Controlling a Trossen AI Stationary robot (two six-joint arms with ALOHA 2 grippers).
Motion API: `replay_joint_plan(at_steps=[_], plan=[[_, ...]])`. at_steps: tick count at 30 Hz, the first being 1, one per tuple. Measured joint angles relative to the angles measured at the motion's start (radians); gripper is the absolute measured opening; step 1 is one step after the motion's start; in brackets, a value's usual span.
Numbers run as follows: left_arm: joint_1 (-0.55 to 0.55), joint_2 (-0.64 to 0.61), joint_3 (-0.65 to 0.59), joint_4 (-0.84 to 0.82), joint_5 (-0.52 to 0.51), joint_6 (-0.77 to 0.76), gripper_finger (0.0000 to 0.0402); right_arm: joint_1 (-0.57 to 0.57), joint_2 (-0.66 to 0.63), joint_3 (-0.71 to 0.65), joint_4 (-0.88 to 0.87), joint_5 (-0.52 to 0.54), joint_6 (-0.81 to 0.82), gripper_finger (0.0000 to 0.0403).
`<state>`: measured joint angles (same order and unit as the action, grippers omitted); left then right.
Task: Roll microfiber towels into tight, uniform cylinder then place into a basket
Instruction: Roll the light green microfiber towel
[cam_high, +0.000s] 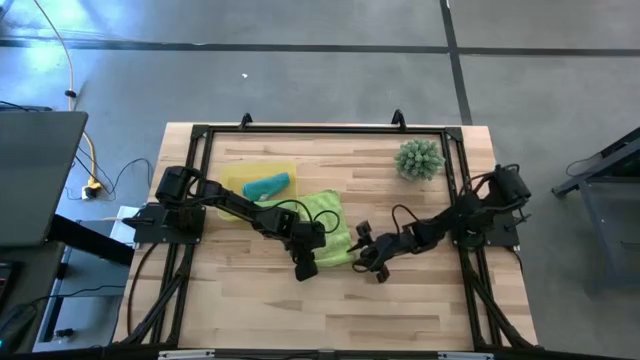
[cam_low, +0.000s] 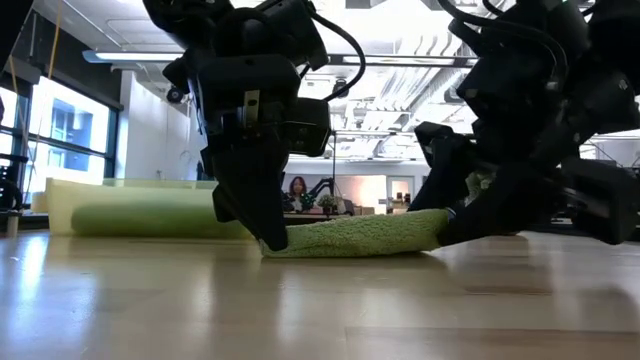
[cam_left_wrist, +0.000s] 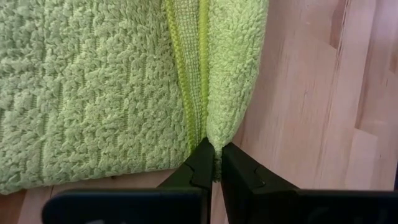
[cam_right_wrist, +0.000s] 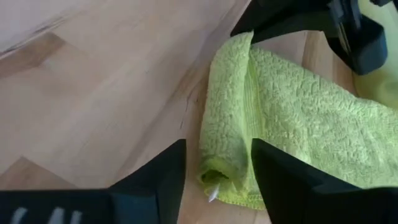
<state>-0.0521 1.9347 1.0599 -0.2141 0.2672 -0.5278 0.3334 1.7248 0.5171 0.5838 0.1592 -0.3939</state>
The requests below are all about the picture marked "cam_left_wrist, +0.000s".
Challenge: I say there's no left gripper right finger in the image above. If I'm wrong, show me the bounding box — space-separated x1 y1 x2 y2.
220 142 300 224

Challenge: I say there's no green microfiber towel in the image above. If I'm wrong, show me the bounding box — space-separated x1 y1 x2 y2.
0 0 270 195

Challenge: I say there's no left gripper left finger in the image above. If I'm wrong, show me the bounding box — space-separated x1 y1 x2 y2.
157 138 216 224

